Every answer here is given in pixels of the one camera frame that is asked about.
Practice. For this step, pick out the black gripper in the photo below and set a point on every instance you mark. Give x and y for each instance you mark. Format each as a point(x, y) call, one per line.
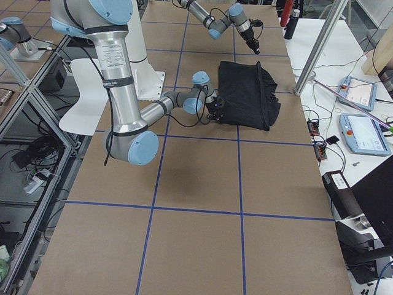
point(249, 35)
point(212, 108)

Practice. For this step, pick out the black graphic t-shirt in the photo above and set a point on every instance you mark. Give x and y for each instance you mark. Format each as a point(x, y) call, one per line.
point(248, 92)

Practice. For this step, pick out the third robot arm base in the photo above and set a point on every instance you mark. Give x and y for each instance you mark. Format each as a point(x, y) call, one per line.
point(16, 39)

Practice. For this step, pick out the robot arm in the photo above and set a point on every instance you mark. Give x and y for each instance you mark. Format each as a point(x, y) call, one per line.
point(105, 23)
point(217, 22)

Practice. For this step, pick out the black bottle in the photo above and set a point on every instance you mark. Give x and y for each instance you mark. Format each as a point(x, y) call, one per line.
point(291, 25)

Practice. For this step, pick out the red bottle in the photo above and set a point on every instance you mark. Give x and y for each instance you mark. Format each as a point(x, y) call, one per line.
point(286, 13)

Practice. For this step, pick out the upper teach pendant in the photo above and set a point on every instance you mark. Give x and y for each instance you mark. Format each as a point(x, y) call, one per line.
point(359, 92)

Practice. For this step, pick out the teach pendant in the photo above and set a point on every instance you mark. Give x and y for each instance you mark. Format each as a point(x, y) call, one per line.
point(359, 92)
point(363, 135)

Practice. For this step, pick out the white chair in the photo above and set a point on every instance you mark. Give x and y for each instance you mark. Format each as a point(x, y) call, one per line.
point(84, 116)

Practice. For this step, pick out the lower teach pendant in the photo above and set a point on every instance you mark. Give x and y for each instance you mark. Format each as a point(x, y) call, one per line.
point(363, 135)

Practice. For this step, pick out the black monitor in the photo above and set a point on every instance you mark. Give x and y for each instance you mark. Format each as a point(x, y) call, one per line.
point(374, 196)

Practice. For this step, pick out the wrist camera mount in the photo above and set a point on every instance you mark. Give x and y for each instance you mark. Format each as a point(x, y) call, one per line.
point(256, 23)

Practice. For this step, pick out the aluminium frame post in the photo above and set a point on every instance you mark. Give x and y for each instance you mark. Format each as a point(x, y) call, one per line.
point(324, 35)

